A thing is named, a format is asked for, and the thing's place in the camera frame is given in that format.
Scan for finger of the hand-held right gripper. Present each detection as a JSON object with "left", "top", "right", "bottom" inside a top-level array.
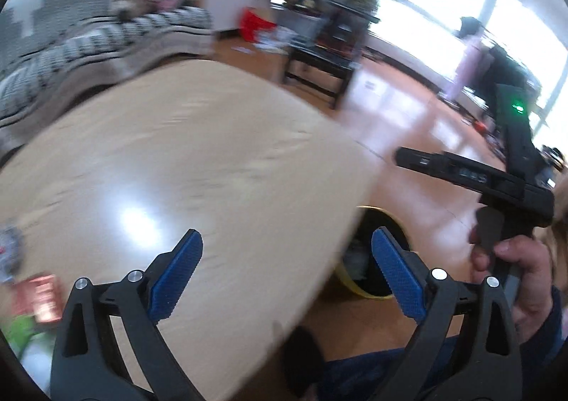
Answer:
[{"left": 395, "top": 146, "right": 449, "bottom": 177}]

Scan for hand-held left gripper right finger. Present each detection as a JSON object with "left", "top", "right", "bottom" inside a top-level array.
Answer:
[{"left": 370, "top": 226, "right": 523, "bottom": 401}]

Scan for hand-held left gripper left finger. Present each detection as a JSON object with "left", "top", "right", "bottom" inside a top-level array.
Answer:
[{"left": 50, "top": 229, "right": 207, "bottom": 401}]

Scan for black bin yellow rim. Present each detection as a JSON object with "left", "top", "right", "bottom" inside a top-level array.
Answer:
[{"left": 335, "top": 206, "right": 413, "bottom": 299}]

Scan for red cigarette pack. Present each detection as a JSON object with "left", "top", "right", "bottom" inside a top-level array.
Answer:
[{"left": 13, "top": 274, "right": 60, "bottom": 324}]

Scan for white torn carton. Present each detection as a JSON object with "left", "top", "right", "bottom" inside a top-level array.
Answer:
[{"left": 20, "top": 334, "right": 56, "bottom": 379}]

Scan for green barcode carton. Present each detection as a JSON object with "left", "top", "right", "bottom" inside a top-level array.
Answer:
[{"left": 0, "top": 314, "right": 45, "bottom": 359}]

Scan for clear plastic bag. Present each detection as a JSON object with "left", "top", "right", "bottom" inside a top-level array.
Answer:
[{"left": 0, "top": 226, "right": 23, "bottom": 284}]

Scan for person's right forearm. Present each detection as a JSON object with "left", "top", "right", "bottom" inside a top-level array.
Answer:
[{"left": 515, "top": 286, "right": 568, "bottom": 366}]

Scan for person's right hand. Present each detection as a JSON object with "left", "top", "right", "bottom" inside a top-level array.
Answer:
[{"left": 468, "top": 226, "right": 555, "bottom": 344}]

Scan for person's legs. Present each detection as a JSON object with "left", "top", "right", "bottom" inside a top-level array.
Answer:
[{"left": 284, "top": 325, "right": 568, "bottom": 401}]

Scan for dark wooden stool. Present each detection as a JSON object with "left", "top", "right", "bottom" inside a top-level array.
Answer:
[{"left": 282, "top": 43, "right": 356, "bottom": 109}]

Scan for pile of scattered papers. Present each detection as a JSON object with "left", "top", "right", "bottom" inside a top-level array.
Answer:
[{"left": 255, "top": 26, "right": 296, "bottom": 52}]

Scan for red bag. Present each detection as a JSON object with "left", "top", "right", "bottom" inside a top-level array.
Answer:
[{"left": 240, "top": 7, "right": 276, "bottom": 43}]

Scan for wooden armrest sofa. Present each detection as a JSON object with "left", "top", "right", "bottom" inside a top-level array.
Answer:
[{"left": 0, "top": 0, "right": 214, "bottom": 148}]

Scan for black white striped sofa cover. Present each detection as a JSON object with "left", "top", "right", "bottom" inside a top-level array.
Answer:
[{"left": 0, "top": 0, "right": 214, "bottom": 144}]

